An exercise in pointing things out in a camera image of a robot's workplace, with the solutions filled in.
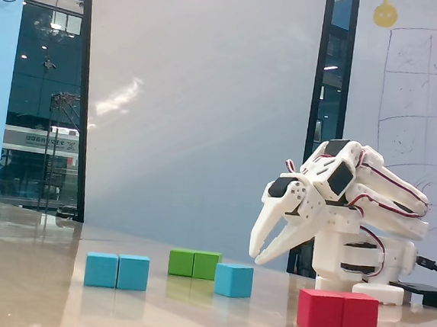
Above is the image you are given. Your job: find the long green block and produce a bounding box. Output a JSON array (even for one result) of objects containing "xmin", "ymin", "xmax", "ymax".
[{"xmin": 166, "ymin": 247, "xmax": 223, "ymax": 281}]

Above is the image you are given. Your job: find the black power adapter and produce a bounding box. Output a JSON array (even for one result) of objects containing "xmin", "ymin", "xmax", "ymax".
[{"xmin": 386, "ymin": 280, "xmax": 437, "ymax": 308}]

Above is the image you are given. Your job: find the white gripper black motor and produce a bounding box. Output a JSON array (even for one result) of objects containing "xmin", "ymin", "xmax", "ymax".
[{"xmin": 247, "ymin": 169, "xmax": 329, "ymax": 271}]

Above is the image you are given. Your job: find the small blue cube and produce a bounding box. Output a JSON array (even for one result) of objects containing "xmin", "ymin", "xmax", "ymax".
[{"xmin": 212, "ymin": 261, "xmax": 255, "ymax": 300}]

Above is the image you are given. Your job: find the black window frame post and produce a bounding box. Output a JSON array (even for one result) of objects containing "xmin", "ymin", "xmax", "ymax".
[
  {"xmin": 333, "ymin": 0, "xmax": 361, "ymax": 143},
  {"xmin": 292, "ymin": 0, "xmax": 336, "ymax": 277},
  {"xmin": 62, "ymin": 0, "xmax": 104, "ymax": 223}
]

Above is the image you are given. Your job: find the long red block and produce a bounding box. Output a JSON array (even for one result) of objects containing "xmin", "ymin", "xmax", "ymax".
[{"xmin": 295, "ymin": 287, "xmax": 381, "ymax": 327}]

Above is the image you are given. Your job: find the metal scaffold tower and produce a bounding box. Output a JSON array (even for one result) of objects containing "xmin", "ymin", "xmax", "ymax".
[{"xmin": 37, "ymin": 90, "xmax": 83, "ymax": 215}]

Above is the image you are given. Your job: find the white storefront sign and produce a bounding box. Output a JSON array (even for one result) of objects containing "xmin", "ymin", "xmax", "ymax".
[{"xmin": 3, "ymin": 124, "xmax": 80, "ymax": 155}]

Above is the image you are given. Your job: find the long blue block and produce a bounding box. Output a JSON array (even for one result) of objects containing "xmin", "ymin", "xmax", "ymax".
[{"xmin": 83, "ymin": 250, "xmax": 151, "ymax": 293}]

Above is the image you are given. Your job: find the black power cable with plug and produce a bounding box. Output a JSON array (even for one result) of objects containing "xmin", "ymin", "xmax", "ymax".
[{"xmin": 413, "ymin": 255, "xmax": 437, "ymax": 291}]

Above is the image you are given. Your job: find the yellow round sticker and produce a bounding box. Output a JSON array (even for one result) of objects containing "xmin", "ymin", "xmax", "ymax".
[{"xmin": 371, "ymin": 0, "xmax": 400, "ymax": 30}]

